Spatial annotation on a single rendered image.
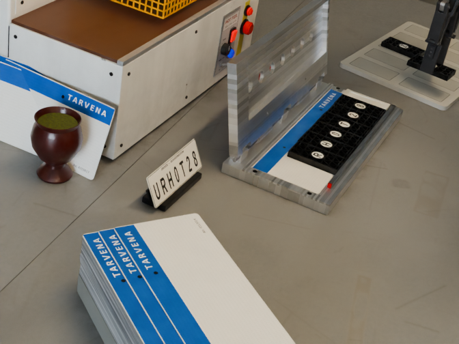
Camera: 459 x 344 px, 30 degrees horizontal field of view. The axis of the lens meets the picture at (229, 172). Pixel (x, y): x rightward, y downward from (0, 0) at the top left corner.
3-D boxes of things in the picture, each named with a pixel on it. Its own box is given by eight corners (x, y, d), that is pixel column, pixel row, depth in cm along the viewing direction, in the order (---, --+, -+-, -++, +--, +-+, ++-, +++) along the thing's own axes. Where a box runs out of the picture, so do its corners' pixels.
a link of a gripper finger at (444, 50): (437, 34, 189) (438, 33, 190) (429, 63, 193) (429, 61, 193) (450, 39, 188) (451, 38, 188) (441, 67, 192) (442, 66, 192)
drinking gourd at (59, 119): (29, 159, 147) (31, 103, 141) (79, 161, 149) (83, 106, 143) (28, 188, 140) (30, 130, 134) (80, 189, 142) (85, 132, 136)
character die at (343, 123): (361, 142, 166) (363, 137, 165) (315, 125, 169) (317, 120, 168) (369, 133, 169) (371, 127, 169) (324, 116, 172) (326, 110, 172)
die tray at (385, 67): (444, 111, 188) (445, 107, 187) (337, 66, 199) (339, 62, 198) (503, 61, 217) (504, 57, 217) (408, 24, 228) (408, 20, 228)
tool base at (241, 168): (326, 216, 147) (331, 198, 145) (220, 171, 153) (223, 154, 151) (400, 119, 181) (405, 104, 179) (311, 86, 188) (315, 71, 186)
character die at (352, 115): (370, 133, 169) (371, 127, 169) (324, 116, 172) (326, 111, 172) (378, 123, 173) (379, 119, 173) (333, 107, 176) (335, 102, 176)
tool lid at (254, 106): (236, 64, 142) (227, 62, 142) (238, 165, 151) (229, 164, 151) (330, -6, 176) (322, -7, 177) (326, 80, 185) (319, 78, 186)
